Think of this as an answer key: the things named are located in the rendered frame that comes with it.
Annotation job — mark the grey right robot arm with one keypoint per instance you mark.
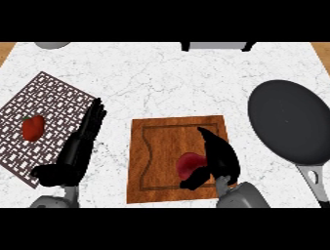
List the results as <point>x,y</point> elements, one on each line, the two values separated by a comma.
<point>238,194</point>

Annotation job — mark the grey round object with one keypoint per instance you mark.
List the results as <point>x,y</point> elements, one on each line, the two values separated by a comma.
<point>51,45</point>

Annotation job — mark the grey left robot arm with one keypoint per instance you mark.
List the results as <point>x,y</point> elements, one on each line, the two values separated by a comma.
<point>58,197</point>

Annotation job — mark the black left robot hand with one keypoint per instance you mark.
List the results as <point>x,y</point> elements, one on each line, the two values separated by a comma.
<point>78,146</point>

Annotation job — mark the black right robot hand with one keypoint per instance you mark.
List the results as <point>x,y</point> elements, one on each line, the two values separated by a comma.
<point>222,153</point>

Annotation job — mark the dark grey frying pan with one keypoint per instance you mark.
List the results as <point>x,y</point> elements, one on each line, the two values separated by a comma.
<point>291,123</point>

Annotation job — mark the brown patterned placemat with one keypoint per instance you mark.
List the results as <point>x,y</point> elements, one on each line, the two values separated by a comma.
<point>36,127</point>

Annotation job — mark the red pear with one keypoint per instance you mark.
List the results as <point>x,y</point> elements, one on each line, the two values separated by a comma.
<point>188,163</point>

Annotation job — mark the red bell pepper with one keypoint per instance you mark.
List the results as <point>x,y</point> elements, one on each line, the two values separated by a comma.
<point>32,128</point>

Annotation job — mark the brown wooden cutting board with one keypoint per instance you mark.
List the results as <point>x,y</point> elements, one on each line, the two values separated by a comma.
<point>165,156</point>

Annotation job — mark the grey appliance with black legs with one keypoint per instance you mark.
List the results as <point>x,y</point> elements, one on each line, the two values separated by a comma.
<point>218,46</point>

